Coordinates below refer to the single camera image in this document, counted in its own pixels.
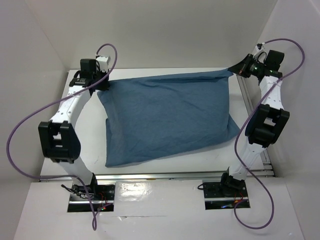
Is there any blue pillowcase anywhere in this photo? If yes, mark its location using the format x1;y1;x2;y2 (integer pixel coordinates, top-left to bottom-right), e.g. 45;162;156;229
97;69;240;168

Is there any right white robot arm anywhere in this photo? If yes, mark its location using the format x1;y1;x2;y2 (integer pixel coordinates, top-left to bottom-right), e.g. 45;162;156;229
218;50;290;197

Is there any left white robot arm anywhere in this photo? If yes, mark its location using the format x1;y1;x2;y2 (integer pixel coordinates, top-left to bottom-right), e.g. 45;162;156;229
38;55;111;200

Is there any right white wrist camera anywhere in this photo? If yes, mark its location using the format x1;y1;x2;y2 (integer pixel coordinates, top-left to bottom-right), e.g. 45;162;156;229
253;42;265;60

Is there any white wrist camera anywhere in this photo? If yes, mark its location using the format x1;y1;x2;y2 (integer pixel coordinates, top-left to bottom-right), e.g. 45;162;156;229
95;55;111;72
253;42;265;60

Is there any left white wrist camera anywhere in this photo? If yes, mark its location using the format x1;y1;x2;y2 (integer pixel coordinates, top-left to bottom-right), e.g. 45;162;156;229
95;55;111;72

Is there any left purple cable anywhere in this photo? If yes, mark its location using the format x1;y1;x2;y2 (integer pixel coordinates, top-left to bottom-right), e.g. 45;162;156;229
6;43;118;231

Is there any aluminium side rail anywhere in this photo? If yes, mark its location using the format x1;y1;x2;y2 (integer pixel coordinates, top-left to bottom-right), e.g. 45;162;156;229
236;76;274;176

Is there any aluminium front rail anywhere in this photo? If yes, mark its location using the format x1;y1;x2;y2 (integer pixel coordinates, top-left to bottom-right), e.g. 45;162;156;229
39;169;275;182

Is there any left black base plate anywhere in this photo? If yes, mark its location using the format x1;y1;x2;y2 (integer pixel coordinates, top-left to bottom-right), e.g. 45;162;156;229
61;183;115;213

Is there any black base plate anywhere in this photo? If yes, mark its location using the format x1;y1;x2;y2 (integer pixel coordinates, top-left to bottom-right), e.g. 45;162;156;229
197;182;251;210
61;183;115;213

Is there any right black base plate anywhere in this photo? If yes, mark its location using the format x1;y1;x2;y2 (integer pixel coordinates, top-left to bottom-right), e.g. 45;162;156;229
197;182;251;210

